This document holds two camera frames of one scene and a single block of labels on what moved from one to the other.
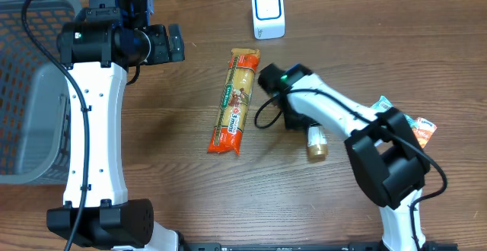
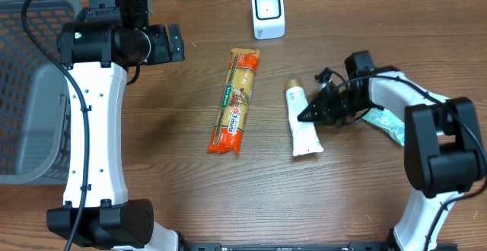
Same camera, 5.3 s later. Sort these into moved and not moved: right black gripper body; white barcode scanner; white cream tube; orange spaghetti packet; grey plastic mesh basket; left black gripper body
Moved: white cream tube; right black gripper body
Not moved: left black gripper body; orange spaghetti packet; grey plastic mesh basket; white barcode scanner
